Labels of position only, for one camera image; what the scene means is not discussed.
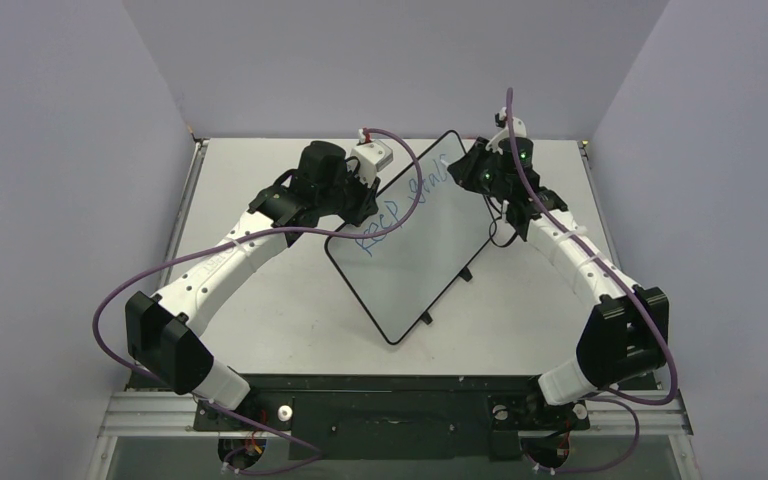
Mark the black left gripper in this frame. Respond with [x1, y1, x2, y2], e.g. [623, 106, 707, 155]
[318, 164, 381, 229]

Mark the aluminium table frame rail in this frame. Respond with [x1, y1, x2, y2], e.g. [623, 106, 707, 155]
[85, 138, 210, 479]

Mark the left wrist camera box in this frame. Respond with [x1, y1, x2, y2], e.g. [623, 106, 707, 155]
[347, 140, 394, 188]

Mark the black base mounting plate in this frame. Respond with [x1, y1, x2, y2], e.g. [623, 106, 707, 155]
[191, 374, 591, 462]

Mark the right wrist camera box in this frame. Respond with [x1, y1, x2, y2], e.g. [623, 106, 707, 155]
[493, 111, 530, 144]

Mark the white whiteboard black frame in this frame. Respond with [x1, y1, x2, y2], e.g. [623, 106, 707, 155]
[324, 130, 491, 345]

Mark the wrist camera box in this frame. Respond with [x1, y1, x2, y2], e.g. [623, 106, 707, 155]
[347, 140, 394, 188]
[493, 111, 530, 144]

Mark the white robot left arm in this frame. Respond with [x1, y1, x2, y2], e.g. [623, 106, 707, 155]
[125, 141, 393, 430]

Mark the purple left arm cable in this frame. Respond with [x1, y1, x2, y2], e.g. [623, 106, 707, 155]
[91, 127, 425, 478]

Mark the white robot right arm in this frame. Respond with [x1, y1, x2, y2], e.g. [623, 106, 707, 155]
[447, 137, 677, 427]

